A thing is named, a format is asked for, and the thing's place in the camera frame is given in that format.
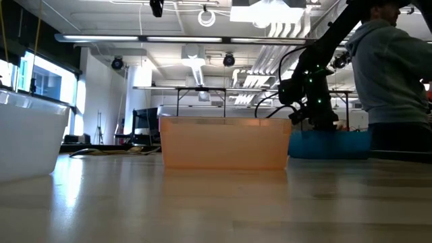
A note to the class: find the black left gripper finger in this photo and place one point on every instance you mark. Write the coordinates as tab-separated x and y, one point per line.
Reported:
157	7

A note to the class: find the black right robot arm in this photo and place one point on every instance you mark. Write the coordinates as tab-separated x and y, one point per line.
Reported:
324	50

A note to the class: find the long LED light bar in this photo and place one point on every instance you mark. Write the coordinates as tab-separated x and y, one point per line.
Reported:
185	39

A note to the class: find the blue plastic bin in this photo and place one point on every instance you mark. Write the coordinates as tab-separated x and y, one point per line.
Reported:
330	146

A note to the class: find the black round ceiling spotlight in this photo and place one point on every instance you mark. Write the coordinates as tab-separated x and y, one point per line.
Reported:
117	63
229	60

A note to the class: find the person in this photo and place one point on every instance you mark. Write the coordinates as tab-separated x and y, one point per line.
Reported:
388	74

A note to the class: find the white ceiling light panel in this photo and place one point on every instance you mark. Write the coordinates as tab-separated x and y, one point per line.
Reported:
256	13

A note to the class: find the orange plastic bin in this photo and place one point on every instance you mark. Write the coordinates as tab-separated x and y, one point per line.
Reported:
222	145

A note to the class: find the black computer monitor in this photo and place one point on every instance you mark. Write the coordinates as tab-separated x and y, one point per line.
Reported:
146	118

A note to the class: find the thin tripod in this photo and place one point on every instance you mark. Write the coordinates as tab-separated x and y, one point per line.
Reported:
99	118

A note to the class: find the large window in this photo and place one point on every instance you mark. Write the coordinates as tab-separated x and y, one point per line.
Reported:
47	81

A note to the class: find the black equipment case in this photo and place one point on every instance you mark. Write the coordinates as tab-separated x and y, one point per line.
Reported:
77	139

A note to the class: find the clear plastic bin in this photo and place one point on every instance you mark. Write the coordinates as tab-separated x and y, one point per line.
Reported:
30	141

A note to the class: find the black metal stand frame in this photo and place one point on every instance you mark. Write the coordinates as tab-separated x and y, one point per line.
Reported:
347	108
201	89

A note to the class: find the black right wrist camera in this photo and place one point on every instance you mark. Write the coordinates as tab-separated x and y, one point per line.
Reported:
288	92

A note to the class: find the black ceiling camera cluster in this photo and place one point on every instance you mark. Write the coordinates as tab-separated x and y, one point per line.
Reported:
341	62

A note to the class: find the silver air duct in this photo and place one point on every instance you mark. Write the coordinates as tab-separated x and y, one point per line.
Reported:
324	20

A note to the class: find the black aluminium table frame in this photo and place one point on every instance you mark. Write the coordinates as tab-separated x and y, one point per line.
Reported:
101	148

